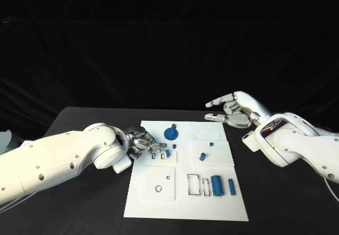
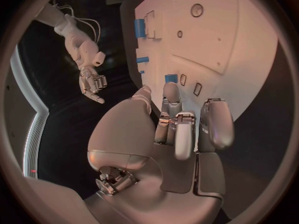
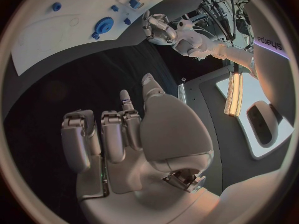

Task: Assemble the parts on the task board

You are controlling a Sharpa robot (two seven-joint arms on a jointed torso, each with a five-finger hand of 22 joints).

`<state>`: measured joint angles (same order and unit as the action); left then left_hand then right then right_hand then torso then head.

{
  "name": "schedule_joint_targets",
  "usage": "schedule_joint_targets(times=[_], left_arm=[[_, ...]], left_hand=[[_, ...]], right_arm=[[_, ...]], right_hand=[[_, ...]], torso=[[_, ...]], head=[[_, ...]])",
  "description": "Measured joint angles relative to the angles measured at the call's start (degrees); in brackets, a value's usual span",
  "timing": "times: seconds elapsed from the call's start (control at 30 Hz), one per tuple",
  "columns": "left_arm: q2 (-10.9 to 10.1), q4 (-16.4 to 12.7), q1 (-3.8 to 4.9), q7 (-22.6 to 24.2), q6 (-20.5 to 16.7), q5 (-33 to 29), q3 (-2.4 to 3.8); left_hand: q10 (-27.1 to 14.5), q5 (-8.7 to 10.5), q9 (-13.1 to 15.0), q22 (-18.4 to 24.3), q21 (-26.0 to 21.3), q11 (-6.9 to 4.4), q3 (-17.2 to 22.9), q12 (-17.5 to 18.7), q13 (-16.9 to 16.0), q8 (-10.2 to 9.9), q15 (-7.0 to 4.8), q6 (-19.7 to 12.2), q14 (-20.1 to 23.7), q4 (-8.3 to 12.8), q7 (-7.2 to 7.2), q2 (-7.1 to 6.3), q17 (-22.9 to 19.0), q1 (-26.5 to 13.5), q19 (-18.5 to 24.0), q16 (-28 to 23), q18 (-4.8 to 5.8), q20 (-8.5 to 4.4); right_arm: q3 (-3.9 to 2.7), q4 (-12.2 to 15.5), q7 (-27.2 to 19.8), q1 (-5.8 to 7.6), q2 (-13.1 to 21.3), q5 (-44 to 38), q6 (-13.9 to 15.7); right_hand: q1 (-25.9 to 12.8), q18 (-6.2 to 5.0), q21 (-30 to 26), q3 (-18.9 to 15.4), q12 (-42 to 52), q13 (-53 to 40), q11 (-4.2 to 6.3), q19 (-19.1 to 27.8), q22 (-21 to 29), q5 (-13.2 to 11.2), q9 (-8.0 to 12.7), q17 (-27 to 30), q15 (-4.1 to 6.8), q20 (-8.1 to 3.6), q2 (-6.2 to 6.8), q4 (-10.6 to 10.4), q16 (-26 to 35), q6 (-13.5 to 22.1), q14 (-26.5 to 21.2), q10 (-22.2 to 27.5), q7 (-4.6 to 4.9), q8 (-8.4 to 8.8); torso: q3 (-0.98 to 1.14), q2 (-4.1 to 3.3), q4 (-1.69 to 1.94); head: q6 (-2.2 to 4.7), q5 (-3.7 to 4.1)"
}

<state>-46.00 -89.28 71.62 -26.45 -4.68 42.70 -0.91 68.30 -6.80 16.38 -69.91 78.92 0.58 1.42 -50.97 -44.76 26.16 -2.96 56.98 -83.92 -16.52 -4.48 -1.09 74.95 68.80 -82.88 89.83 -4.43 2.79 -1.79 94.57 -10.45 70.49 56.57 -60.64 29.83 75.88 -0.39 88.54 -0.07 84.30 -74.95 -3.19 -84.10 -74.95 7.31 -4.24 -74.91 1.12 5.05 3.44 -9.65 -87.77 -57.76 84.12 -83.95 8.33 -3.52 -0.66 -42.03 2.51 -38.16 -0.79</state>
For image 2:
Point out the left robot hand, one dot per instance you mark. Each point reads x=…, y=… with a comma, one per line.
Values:
x=126, y=134

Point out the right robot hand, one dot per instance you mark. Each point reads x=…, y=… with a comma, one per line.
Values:
x=90, y=82

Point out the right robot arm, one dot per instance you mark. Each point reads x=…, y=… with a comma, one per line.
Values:
x=74, y=41

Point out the white task board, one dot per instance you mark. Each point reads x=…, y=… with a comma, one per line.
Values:
x=210, y=46

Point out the blue cylinder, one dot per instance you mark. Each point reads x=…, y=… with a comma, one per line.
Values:
x=142, y=60

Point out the blue block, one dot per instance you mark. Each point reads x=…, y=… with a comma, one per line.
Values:
x=139, y=28
x=171, y=78

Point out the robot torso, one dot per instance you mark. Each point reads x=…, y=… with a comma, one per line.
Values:
x=30, y=134

